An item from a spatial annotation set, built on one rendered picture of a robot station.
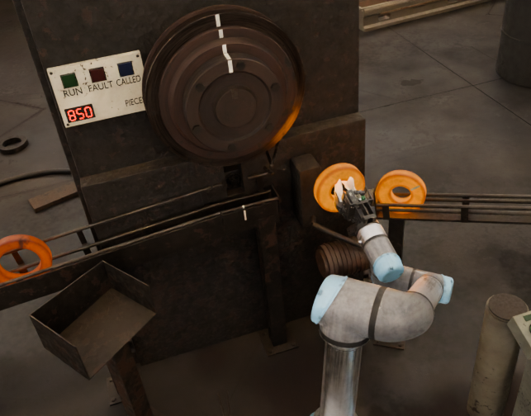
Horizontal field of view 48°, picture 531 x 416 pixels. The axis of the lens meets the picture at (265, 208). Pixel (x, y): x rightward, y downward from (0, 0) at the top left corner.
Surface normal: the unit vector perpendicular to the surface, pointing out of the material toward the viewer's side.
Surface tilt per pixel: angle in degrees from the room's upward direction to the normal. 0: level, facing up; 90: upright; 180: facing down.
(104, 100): 90
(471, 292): 0
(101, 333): 5
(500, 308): 0
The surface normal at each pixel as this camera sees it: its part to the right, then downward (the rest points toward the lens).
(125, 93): 0.30, 0.55
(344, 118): -0.09, -0.80
